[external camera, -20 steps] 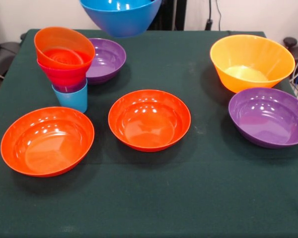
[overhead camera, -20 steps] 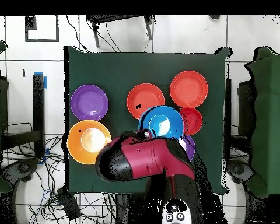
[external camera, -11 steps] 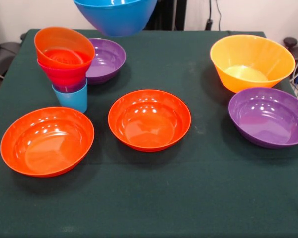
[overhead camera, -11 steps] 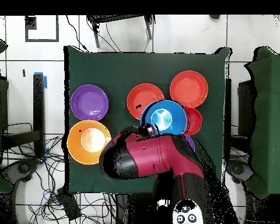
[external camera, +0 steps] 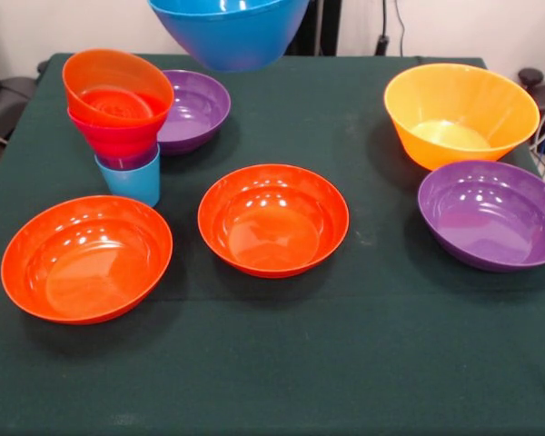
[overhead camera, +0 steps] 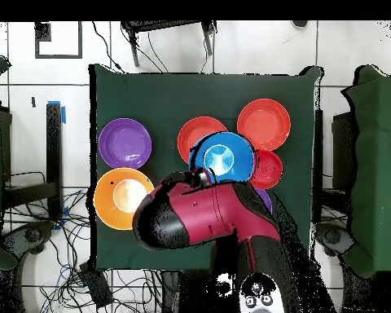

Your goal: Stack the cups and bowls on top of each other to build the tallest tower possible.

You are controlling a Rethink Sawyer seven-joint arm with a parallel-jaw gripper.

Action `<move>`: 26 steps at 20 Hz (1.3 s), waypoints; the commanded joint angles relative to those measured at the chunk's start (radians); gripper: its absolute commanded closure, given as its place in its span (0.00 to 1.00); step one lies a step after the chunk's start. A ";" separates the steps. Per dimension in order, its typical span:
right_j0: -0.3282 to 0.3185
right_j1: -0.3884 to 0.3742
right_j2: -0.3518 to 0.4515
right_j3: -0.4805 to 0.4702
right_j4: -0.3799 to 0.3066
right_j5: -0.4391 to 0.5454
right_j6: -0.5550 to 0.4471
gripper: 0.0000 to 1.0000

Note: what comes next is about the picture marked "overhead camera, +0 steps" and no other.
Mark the blue plastic bowl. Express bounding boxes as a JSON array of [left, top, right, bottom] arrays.
[[187, 130, 257, 187]]

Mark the purple plastic bowl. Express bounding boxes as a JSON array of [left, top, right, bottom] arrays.
[[98, 117, 153, 170], [254, 187, 274, 215]]

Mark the small deep orange bowl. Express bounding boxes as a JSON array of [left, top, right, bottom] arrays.
[[248, 149, 283, 191]]

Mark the wide red-orange bowl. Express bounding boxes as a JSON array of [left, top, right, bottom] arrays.
[[236, 98, 292, 152], [177, 116, 229, 165]]

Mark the dark green tablecloth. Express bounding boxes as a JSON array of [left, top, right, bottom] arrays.
[[88, 63, 323, 271]]

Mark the large yellow-orange bowl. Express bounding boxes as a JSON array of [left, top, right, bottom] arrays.
[[93, 167, 156, 231]]

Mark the blue tape strip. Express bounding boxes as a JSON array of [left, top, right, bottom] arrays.
[[47, 99, 67, 125]]

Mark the black power brick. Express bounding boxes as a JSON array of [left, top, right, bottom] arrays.
[[78, 262, 114, 309]]

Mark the black metal chair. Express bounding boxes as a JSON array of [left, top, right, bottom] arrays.
[[121, 20, 217, 68]]

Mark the black table frame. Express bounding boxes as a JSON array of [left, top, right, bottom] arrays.
[[1, 102, 64, 223]]

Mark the black floor cable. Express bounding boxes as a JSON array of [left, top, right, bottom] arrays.
[[91, 20, 125, 73]]

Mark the blue network cable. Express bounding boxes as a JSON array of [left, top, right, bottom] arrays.
[[56, 263, 86, 288]]

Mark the black square frame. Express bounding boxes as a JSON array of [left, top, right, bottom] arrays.
[[34, 20, 83, 60]]

